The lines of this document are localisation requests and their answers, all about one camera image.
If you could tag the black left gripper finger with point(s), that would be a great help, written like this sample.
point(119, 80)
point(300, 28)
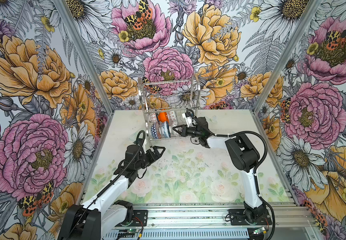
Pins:
point(157, 150)
point(156, 155)

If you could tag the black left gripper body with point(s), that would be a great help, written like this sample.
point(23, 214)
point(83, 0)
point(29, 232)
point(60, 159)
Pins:
point(143, 161)

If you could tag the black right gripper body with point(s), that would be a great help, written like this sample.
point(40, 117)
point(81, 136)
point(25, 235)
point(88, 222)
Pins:
point(194, 131)

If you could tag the grey dotted white bowl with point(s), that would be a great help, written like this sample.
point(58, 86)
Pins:
point(174, 134)

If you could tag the blue floral white bowl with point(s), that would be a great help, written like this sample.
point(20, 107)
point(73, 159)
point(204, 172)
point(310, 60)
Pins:
point(165, 130)

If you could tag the plain orange bowl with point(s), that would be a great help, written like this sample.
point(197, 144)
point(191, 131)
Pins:
point(163, 117)

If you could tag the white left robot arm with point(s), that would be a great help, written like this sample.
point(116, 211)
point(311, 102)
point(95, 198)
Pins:
point(101, 204)

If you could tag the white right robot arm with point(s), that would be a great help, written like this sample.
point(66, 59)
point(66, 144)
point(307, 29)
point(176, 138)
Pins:
point(247, 151)

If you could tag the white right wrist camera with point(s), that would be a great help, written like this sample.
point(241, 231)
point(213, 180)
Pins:
point(188, 119)

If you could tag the chrome wire dish rack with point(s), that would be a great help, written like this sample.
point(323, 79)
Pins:
point(168, 95)

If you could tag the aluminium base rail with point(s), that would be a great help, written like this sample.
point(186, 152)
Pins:
point(196, 222)

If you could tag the aluminium right corner post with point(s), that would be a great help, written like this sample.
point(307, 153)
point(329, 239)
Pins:
point(304, 23)

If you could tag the aluminium corner post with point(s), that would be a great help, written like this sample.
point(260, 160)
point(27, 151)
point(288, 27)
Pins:
point(304, 23)
point(76, 38)

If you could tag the aluminium left corner post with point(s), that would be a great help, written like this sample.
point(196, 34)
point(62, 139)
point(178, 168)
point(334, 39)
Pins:
point(76, 38)

